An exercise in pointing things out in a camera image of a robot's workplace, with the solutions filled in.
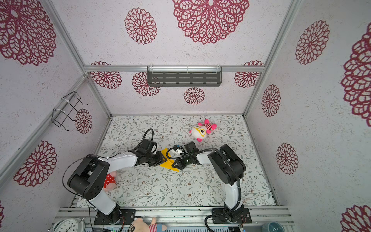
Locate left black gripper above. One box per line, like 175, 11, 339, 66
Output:
146, 150, 168, 167

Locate yellow square paper sheet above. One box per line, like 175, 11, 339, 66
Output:
160, 148, 179, 172

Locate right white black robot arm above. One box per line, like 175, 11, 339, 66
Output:
166, 142, 246, 212

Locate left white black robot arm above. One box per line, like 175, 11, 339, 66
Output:
67, 151, 167, 215

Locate pink white plush toy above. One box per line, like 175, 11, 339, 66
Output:
189, 119, 217, 142

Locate pink doll red dotted dress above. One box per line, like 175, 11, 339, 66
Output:
103, 171, 117, 192

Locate pig plush striped shirt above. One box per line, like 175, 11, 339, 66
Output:
128, 217, 167, 232

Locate white analog alarm clock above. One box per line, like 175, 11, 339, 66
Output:
53, 218, 85, 232

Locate teal round clock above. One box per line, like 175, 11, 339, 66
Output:
261, 222, 285, 232

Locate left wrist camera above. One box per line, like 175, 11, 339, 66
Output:
129, 139, 157, 157

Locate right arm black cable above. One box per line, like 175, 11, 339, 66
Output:
166, 144, 243, 232

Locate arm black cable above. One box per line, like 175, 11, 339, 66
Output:
166, 144, 243, 232
61, 128, 157, 224

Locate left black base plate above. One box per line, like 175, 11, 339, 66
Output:
94, 209, 136, 225

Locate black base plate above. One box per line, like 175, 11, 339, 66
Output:
94, 209, 136, 225
212, 207, 252, 224

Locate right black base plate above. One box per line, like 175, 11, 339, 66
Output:
212, 207, 252, 224

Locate dark grey wall shelf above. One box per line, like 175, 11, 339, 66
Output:
146, 66, 223, 87

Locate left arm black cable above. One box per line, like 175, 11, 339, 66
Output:
61, 128, 157, 224

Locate black wire wall rack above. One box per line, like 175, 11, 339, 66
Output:
51, 91, 88, 132

